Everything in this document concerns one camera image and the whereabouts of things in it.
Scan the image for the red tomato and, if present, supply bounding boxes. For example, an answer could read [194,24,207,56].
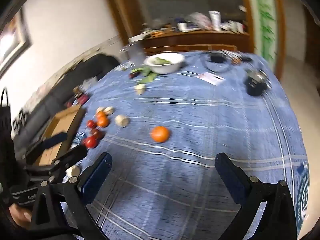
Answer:
[84,136,98,148]
[87,120,97,129]

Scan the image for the dark red jujube date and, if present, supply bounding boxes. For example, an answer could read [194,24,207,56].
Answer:
[91,128,104,140]

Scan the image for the large orange tangerine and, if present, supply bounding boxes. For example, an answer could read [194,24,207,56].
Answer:
[150,126,170,143]

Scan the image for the person's left hand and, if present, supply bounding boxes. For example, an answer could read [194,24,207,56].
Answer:
[9,204,32,229]

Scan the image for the brown cardboard tray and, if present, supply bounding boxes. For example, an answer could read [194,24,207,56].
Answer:
[35,105,85,166]

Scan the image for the small orange tangerine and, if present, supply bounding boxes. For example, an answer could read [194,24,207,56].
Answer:
[95,111,107,119]

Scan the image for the red plastic bag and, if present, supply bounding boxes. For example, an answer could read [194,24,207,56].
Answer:
[66,94,89,108]

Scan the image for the blue plaid tablecloth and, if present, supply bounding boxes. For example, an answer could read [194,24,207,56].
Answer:
[79,53,310,239]

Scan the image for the black leather sofa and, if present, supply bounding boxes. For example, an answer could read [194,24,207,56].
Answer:
[13,53,120,158]

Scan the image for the beige cob piece near greens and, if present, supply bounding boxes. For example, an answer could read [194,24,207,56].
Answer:
[135,83,146,95]

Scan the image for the dark red grapes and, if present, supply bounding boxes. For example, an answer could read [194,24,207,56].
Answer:
[129,72,140,79]

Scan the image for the dark round device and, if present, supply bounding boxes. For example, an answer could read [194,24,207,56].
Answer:
[244,69,271,97]

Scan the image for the green leafy vegetable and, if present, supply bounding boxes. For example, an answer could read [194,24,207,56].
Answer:
[130,66,158,84]

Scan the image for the white paper card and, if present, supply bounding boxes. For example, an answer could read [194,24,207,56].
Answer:
[197,72,225,86]

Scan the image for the framed horse painting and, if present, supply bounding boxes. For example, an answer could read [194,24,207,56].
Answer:
[1,8,31,77]

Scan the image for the clear glass beer mug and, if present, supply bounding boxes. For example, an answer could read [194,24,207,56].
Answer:
[120,41,146,67]

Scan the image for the white ceramic bowl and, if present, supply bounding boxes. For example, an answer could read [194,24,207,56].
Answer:
[144,53,185,75]

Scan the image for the black power adapter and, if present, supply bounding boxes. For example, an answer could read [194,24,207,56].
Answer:
[210,51,227,63]

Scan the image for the wooden sideboard cabinet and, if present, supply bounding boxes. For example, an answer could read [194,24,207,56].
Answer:
[129,29,254,55]

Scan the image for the pink plastic bag on cabinet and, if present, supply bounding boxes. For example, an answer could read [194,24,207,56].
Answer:
[188,12,213,31]

